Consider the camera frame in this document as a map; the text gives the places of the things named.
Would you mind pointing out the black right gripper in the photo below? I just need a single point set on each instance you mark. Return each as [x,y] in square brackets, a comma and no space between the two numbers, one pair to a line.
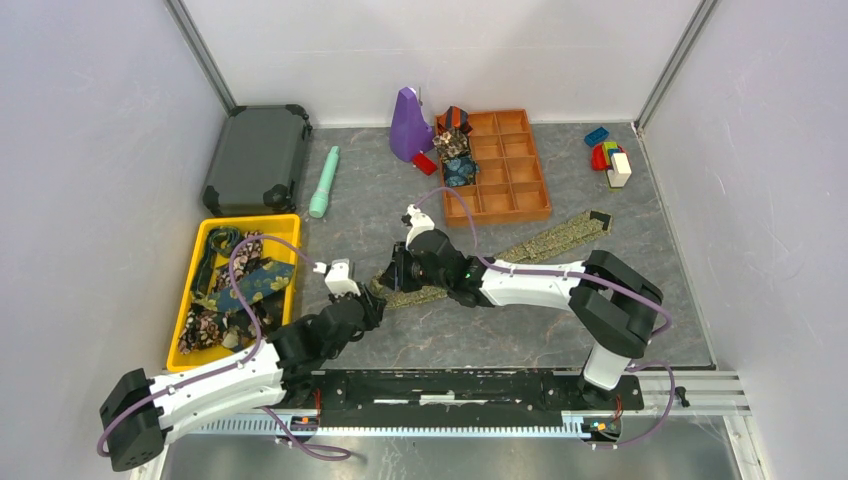
[396,276]

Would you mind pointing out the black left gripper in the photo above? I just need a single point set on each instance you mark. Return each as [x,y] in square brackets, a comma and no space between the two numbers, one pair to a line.
[373,315]

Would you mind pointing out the olive green leaf-pattern tie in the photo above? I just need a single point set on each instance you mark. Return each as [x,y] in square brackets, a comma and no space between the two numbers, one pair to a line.
[575,232]

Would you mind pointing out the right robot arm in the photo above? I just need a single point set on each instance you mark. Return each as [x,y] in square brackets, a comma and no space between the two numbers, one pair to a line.
[616,304]

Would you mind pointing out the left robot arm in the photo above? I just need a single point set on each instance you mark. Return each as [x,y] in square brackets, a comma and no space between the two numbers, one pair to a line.
[142,415]

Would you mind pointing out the blue yellow-flower tie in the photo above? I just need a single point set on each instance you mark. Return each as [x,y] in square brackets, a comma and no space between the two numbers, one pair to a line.
[261,279]

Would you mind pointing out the rolled blue paisley tie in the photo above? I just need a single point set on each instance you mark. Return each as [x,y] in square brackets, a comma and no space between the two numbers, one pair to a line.
[459,171]

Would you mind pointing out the dark brown-leaf tie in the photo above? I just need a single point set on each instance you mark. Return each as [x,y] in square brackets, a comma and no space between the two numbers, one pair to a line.
[205,329]

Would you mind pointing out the black pink-floral tie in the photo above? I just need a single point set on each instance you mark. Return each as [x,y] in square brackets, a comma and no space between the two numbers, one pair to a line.
[247,260]

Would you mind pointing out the orange wooden compartment tray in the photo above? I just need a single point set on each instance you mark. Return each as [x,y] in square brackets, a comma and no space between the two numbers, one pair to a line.
[510,186]

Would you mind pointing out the yellow plastic bin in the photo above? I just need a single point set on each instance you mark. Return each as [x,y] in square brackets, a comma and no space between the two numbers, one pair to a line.
[278,233]

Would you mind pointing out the rolled brown floral tie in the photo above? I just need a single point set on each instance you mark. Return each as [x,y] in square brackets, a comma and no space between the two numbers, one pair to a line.
[451,143]

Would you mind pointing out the mint green flashlight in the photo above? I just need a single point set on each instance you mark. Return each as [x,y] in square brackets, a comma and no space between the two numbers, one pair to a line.
[319,202]

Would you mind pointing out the purple plastic object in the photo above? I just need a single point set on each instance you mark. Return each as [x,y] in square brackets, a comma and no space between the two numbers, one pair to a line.
[409,134]

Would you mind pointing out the dark green striped tie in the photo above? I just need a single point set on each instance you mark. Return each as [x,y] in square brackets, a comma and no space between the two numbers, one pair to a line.
[220,241]

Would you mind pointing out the rolled orange navy tie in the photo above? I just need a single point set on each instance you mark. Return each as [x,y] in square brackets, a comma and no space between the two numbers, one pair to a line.
[453,118]

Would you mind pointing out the red toy block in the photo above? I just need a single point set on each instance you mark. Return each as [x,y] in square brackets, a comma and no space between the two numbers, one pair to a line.
[599,160]

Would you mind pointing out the dark grey suitcase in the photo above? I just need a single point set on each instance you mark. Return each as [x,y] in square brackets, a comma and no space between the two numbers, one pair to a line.
[258,161]

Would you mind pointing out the white toy block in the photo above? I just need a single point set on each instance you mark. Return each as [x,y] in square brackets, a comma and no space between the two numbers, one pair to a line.
[620,170]

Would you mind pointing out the green toy block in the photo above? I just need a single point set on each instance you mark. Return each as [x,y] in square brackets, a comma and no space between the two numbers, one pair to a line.
[609,148]

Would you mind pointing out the blue toy brick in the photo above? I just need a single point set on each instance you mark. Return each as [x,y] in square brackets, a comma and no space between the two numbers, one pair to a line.
[596,136]

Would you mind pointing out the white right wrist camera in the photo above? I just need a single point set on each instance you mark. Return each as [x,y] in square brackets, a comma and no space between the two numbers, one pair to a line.
[417,222]

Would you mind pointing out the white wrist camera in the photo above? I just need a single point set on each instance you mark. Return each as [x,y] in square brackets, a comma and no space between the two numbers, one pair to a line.
[417,222]
[338,277]

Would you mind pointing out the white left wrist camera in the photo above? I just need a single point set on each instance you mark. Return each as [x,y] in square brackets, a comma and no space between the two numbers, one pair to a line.
[338,277]

